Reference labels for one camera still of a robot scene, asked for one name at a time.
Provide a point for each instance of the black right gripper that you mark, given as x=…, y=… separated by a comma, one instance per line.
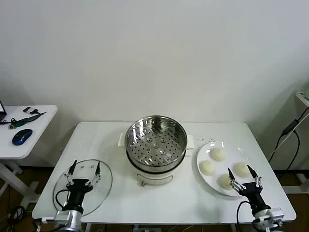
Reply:
x=253, y=195

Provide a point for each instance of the round glass pot lid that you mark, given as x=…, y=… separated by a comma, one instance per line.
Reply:
x=103, y=178

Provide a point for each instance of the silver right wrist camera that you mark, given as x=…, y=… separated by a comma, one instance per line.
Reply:
x=272, y=213

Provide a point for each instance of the small black white device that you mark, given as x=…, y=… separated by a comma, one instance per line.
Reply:
x=30, y=110

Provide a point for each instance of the black power adapter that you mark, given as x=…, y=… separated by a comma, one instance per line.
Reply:
x=290, y=126

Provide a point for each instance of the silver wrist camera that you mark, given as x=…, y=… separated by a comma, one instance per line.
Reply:
x=272, y=213
x=67, y=215

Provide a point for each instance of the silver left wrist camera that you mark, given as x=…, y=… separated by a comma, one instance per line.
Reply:
x=67, y=215

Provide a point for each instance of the black laptop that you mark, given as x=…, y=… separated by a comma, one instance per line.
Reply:
x=2, y=108

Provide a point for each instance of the large white plate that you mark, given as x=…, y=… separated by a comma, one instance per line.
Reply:
x=231, y=157

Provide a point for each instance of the white steamed baozi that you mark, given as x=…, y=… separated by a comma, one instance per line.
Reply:
x=224, y=182
x=241, y=169
x=218, y=154
x=207, y=167

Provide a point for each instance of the white stand foot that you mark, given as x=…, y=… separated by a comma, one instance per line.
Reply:
x=294, y=188

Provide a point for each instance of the perforated steel steamer basket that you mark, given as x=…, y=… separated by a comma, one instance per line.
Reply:
x=144, y=154

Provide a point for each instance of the white shelf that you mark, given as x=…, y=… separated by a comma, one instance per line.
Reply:
x=301, y=96

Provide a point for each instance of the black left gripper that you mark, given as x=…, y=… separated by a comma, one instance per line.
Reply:
x=76, y=193

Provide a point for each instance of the blue computer mouse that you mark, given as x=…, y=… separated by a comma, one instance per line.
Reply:
x=22, y=136

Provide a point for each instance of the white side table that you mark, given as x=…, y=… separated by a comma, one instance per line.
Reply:
x=36, y=135

